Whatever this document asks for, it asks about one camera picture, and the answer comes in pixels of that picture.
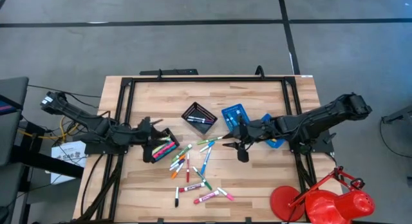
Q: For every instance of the thin orange marker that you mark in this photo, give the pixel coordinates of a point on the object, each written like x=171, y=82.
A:
x=182, y=157
x=174, y=175

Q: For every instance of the thin dark green marker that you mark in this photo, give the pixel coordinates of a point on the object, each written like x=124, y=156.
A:
x=207, y=184

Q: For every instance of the thin navy marker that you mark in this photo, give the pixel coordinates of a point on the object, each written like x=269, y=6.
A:
x=199, y=121

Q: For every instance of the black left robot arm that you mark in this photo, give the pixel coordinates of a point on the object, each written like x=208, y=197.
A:
x=96, y=127

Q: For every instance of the thick red Expo marker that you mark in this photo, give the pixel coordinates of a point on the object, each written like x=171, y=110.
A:
x=193, y=187

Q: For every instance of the pink highlighter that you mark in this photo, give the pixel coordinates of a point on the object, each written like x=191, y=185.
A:
x=165, y=150

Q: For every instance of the black plastic mesh basket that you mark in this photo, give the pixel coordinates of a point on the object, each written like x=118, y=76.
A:
x=172, y=136
x=201, y=129

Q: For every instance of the thick pink Expo marker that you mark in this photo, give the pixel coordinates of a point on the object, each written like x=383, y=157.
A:
x=206, y=197

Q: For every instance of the white printed paper sheet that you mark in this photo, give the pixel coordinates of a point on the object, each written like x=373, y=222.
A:
x=67, y=156

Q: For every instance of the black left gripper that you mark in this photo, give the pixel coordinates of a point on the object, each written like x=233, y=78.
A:
x=140, y=134

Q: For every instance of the thin purple marker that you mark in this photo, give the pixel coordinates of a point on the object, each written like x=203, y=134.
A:
x=181, y=162

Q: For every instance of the thin red marker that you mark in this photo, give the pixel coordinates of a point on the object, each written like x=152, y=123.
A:
x=188, y=172

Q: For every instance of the red desk lamp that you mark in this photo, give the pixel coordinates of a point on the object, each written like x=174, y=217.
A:
x=286, y=203

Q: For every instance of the thin black marker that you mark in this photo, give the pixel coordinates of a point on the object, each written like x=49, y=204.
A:
x=176, y=201

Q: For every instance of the thick green Expo marker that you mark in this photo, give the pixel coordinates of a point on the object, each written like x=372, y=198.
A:
x=181, y=152

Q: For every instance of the thin light green marker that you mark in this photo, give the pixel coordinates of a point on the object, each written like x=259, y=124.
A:
x=207, y=141

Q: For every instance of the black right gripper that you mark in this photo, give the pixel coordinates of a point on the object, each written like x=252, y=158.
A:
x=262, y=130

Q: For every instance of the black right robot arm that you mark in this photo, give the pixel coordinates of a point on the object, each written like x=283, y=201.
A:
x=322, y=117

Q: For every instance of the thick navy Expo marker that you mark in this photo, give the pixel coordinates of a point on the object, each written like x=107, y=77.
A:
x=236, y=116

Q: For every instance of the thin blue marker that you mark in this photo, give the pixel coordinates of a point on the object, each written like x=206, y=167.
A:
x=207, y=146
x=206, y=161

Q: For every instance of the blue plastic mesh basket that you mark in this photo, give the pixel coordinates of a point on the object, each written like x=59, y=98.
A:
x=225, y=112
x=277, y=144

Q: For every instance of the yellow-green highlighter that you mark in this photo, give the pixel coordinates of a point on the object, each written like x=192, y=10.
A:
x=161, y=146

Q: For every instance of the thin pink marker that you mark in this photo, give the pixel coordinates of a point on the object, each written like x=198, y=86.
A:
x=229, y=196

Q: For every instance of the black power strip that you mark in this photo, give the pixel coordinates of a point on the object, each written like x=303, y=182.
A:
x=167, y=71

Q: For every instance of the blue highlighter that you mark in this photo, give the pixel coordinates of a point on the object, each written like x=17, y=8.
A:
x=170, y=153

